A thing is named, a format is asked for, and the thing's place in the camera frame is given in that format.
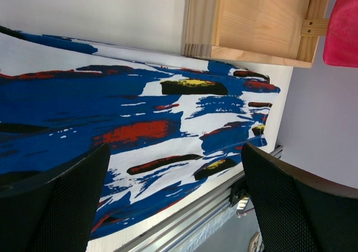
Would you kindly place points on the aluminium mounting rail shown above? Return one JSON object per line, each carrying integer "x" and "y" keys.
{"x": 183, "y": 230}

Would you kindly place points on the pink cloth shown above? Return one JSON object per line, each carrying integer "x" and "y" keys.
{"x": 340, "y": 47}

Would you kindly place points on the wooden clothes rack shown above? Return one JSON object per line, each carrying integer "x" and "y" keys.
{"x": 277, "y": 32}

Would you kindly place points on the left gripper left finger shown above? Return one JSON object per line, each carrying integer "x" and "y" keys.
{"x": 53, "y": 210}

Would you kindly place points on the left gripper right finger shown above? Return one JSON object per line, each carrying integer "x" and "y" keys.
{"x": 297, "y": 210}

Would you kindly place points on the blue patterned trousers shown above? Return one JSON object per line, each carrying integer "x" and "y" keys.
{"x": 171, "y": 125}

